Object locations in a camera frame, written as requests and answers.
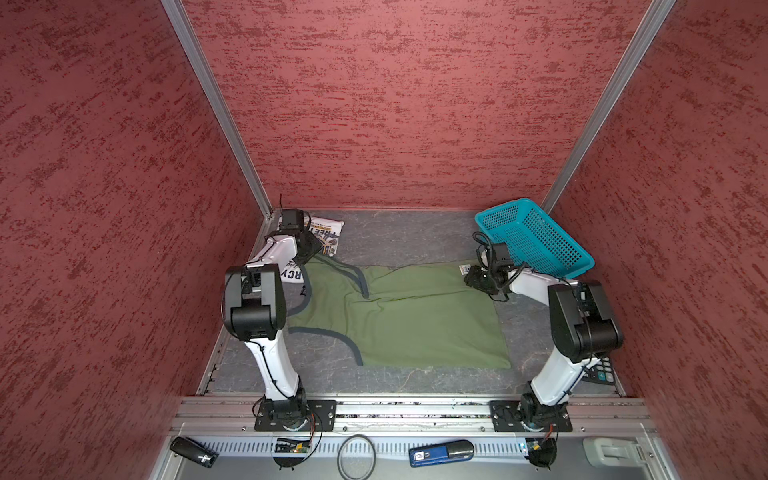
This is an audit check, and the white tank top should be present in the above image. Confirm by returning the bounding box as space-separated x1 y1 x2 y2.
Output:
281 217 345 284

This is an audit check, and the green tank top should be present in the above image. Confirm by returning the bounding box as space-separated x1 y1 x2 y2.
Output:
288 255 511 369

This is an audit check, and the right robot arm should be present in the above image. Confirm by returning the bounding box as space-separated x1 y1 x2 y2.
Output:
460 265 624 432

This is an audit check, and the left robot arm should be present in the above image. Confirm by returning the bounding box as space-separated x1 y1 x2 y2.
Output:
221 233 316 431

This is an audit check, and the teal plastic basket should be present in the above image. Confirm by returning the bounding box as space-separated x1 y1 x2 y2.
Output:
475 199 595 279

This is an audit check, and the black calculator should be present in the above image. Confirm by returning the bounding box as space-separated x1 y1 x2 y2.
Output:
582 356 616 385

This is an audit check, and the blue black device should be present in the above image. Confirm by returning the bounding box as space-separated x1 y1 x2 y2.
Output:
408 440 475 468

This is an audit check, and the right circuit board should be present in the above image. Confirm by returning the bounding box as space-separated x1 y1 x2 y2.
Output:
527 438 558 469

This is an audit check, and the circuit board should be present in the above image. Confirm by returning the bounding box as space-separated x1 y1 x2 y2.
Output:
527 438 558 469
272 437 314 470

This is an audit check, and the left circuit board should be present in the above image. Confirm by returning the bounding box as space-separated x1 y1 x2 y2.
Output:
272 437 314 470

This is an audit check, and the grey white device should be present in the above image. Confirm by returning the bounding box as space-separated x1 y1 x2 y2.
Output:
582 437 647 468

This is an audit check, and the black box device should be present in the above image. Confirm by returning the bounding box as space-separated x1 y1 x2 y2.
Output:
169 436 219 468

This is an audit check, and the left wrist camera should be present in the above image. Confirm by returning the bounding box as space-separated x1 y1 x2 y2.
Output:
280 209 311 235

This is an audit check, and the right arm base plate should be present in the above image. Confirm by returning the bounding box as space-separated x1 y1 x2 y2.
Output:
489 397 573 433

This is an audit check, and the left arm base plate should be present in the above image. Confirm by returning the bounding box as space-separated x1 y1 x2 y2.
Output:
254 400 337 433

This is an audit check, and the aluminium rail frame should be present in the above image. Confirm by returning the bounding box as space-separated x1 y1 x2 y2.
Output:
161 394 678 479

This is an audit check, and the black cable loop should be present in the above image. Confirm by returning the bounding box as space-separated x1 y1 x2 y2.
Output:
335 434 377 480

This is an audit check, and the left corner aluminium post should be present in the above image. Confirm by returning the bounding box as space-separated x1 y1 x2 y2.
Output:
160 0 275 218

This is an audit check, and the corner aluminium post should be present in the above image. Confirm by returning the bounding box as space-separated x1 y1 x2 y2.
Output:
541 0 676 213
160 0 275 218

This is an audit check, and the right corner aluminium post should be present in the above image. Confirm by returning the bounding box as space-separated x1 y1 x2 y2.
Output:
541 0 676 213

